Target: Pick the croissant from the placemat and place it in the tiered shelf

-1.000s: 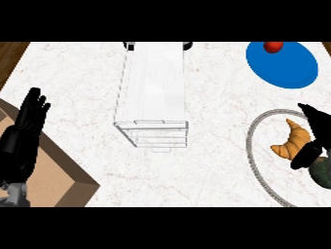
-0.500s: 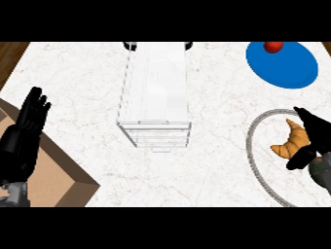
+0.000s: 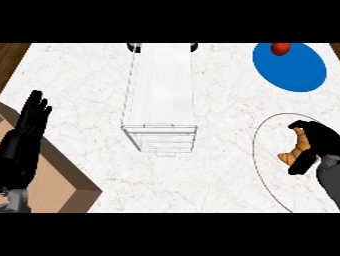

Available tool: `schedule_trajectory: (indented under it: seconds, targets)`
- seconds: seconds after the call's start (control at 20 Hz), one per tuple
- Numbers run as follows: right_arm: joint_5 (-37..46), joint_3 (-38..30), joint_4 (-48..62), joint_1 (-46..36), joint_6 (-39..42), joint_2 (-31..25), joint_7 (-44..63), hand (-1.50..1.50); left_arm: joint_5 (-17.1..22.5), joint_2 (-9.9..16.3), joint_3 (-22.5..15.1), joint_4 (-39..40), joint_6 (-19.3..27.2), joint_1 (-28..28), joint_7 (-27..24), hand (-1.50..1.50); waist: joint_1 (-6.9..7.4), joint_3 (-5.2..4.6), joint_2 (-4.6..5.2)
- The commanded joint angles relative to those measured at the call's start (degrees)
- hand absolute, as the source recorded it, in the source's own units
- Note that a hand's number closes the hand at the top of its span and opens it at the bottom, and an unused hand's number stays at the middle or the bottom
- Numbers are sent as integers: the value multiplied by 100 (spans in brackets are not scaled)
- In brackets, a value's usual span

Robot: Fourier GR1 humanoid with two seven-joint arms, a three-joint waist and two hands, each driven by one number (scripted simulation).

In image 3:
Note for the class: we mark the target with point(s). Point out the red apple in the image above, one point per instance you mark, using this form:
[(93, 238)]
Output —
[(279, 48)]

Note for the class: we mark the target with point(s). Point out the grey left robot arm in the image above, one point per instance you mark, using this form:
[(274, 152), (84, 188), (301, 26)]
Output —
[(7, 201)]

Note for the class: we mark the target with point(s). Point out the blue round plate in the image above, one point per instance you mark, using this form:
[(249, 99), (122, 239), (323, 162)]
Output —
[(291, 70)]

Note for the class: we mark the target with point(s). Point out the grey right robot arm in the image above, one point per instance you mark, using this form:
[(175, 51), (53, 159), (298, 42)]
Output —
[(338, 185)]

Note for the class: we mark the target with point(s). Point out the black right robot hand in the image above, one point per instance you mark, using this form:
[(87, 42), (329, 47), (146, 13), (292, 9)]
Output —
[(325, 140)]

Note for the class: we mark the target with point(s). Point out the open brown wooden drawer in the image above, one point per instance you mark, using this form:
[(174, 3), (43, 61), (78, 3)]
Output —
[(29, 173)]

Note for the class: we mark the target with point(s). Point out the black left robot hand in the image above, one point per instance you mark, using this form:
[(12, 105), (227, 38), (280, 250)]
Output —
[(23, 140)]

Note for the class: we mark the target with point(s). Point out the golden brown croissant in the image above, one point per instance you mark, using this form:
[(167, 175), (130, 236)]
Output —
[(296, 150)]

